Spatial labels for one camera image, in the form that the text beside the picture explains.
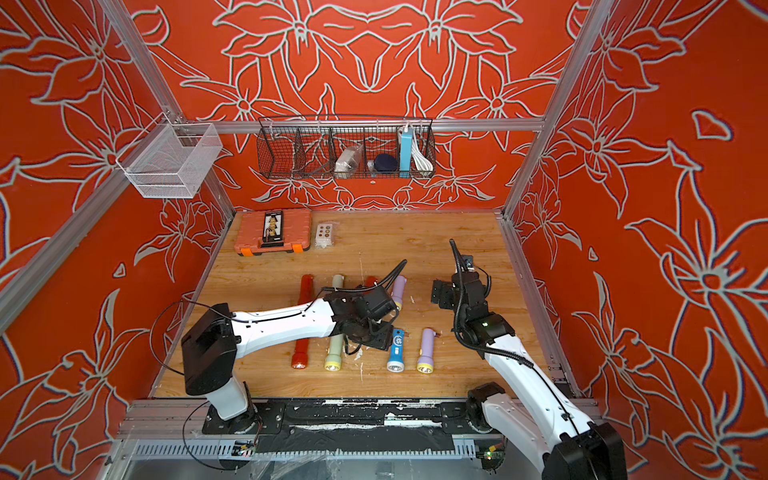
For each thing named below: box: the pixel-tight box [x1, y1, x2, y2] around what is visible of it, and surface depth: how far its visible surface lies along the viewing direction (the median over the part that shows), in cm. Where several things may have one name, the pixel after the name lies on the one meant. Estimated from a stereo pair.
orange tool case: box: [234, 209, 312, 257], surface depth 108 cm
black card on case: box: [262, 210, 285, 248], surface depth 108 cm
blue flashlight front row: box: [386, 328, 405, 373], surface depth 81 cm
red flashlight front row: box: [291, 338, 309, 369], surface depth 82 cm
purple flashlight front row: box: [417, 327, 441, 374], surface depth 83 cm
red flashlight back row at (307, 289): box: [298, 274, 315, 305], surface depth 99 cm
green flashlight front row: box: [324, 334, 344, 372], surface depth 82 cm
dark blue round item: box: [374, 153, 398, 174], surface depth 97 cm
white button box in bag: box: [315, 223, 333, 249], surface depth 109 cm
